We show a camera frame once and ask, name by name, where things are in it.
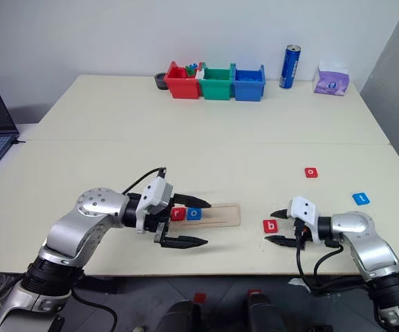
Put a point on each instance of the blue drink can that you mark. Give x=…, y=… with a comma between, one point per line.
x=290, y=67

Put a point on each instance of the blue plastic bin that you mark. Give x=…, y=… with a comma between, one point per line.
x=249, y=86

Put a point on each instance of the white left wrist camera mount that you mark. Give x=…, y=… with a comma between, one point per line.
x=156, y=193

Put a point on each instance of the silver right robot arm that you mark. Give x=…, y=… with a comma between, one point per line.
x=358, y=224

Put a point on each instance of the blue letter o block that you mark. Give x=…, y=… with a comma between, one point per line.
x=194, y=213

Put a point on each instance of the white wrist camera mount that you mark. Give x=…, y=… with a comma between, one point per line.
x=156, y=193
x=304, y=207

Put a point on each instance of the blue letter t block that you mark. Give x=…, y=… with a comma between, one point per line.
x=361, y=198

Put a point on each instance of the wooden letter tray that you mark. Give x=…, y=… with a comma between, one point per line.
x=223, y=214

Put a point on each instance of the colourful small blocks pile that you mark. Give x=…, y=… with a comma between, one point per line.
x=191, y=70

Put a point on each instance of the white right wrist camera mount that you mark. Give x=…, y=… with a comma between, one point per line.
x=304, y=207

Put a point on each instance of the dark rounded shape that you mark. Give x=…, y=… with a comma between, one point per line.
x=265, y=314
x=182, y=317

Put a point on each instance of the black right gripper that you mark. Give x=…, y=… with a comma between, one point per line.
x=301, y=233

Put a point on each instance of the green plastic bin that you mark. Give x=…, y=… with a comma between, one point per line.
x=214, y=84

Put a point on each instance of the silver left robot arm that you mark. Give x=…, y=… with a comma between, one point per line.
x=92, y=207

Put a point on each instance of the red letter o block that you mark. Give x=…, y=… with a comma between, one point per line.
x=311, y=172

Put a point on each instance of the red letter r block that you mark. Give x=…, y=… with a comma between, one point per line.
x=177, y=214

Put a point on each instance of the purple tissue pack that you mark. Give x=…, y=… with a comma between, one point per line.
x=330, y=82

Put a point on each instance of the white plastic piece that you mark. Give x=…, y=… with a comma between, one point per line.
x=200, y=74

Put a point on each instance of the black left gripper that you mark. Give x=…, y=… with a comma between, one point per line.
x=161, y=221

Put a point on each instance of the red plastic bin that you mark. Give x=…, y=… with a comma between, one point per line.
x=180, y=84

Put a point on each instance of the red letter b block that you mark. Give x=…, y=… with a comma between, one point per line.
x=271, y=226

